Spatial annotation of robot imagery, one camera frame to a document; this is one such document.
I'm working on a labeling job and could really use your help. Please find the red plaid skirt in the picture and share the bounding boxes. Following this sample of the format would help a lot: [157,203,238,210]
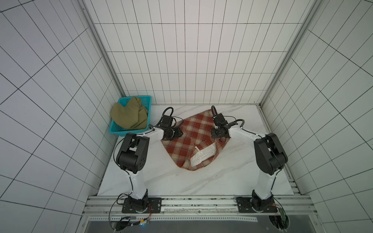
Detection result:
[162,110,229,171]

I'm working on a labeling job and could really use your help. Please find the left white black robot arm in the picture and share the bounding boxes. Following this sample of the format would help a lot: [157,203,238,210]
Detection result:
[114,107,184,212]

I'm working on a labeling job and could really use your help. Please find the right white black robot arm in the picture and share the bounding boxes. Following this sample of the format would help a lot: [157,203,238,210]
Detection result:
[211,106,288,213]

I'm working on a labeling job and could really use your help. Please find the olive green skirt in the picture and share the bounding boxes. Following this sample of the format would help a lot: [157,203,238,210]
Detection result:
[110,97,148,130]

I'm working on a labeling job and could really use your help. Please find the teal plastic basket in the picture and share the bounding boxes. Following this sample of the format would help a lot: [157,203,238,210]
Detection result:
[109,96,152,136]

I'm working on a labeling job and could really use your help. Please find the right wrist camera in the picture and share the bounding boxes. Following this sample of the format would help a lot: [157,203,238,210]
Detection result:
[213,113,228,127]

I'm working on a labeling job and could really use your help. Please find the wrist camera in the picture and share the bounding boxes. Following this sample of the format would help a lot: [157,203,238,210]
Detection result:
[213,113,228,127]
[159,115,173,128]

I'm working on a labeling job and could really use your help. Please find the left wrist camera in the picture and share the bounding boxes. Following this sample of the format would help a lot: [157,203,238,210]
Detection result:
[159,115,173,128]

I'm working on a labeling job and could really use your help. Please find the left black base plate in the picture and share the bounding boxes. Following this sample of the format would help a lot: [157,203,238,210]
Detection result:
[121,197,162,214]

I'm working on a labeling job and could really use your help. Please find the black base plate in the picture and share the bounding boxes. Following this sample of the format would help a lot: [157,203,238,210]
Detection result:
[236,196,278,214]
[121,197,162,214]

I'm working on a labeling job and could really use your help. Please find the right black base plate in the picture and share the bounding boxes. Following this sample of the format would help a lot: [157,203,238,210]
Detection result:
[236,196,278,214]

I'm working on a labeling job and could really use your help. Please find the aluminium mounting rail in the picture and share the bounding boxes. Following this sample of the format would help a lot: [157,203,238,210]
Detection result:
[83,182,317,221]

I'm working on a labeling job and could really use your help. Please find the left control board with wires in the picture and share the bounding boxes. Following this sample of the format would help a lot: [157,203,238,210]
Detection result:
[108,193,153,233]

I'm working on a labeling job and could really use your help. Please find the control board with wires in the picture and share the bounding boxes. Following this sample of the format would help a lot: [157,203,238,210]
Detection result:
[269,198,290,233]
[108,193,153,233]

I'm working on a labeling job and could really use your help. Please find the right control board with wires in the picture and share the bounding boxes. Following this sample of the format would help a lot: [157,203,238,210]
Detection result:
[269,198,290,233]

